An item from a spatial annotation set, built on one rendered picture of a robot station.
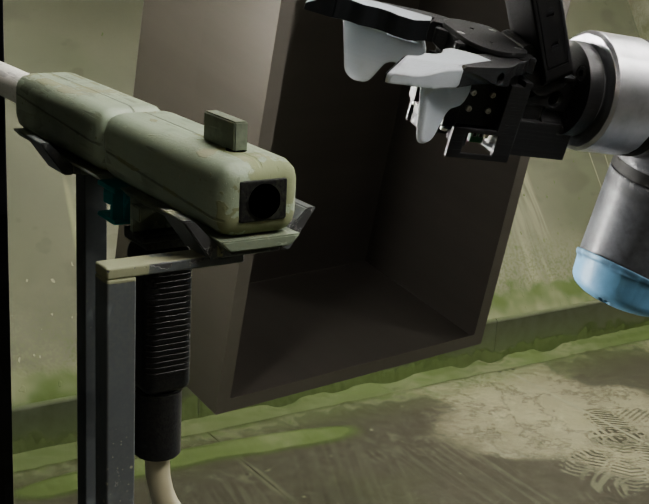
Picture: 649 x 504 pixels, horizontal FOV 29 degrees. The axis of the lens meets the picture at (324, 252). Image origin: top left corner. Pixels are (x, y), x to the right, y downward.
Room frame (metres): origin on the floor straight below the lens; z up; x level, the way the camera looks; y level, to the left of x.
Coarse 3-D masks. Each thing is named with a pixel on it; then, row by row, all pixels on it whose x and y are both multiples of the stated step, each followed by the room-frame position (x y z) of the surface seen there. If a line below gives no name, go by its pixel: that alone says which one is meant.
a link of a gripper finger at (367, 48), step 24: (312, 0) 0.92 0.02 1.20; (336, 0) 0.92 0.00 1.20; (360, 0) 0.93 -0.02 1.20; (360, 24) 0.92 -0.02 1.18; (384, 24) 0.92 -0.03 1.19; (408, 24) 0.91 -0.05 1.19; (360, 48) 0.93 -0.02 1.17; (384, 48) 0.93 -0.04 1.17; (408, 48) 0.92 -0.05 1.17; (360, 72) 0.93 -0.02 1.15
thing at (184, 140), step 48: (48, 96) 0.81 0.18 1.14; (96, 96) 0.78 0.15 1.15; (96, 144) 0.74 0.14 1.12; (144, 144) 0.69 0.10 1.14; (192, 144) 0.66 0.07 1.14; (240, 144) 0.64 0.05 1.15; (144, 192) 0.69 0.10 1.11; (192, 192) 0.63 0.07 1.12; (240, 192) 0.61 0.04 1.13; (288, 192) 0.63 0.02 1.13; (144, 240) 0.69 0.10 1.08; (240, 240) 0.61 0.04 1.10; (288, 240) 0.63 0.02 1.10; (144, 288) 0.70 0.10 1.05; (144, 336) 0.70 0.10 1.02; (144, 384) 0.70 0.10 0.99; (144, 432) 0.71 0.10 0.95
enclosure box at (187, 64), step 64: (192, 0) 1.90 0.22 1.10; (256, 0) 1.78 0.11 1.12; (384, 0) 2.34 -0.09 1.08; (448, 0) 2.33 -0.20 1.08; (192, 64) 1.90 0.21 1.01; (256, 64) 1.77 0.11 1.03; (320, 64) 2.28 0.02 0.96; (384, 64) 2.38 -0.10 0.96; (256, 128) 1.77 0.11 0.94; (320, 128) 2.31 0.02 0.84; (384, 128) 2.42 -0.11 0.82; (320, 192) 2.36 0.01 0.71; (384, 192) 2.45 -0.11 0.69; (448, 192) 2.31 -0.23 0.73; (512, 192) 2.16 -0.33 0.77; (256, 256) 2.29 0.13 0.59; (320, 256) 2.40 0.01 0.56; (384, 256) 2.44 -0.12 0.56; (448, 256) 2.30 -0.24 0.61; (192, 320) 1.89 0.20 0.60; (256, 320) 2.16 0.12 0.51; (320, 320) 2.20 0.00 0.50; (384, 320) 2.24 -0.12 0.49; (448, 320) 2.29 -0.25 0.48; (192, 384) 1.89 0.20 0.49; (256, 384) 1.95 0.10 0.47; (320, 384) 1.98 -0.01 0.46
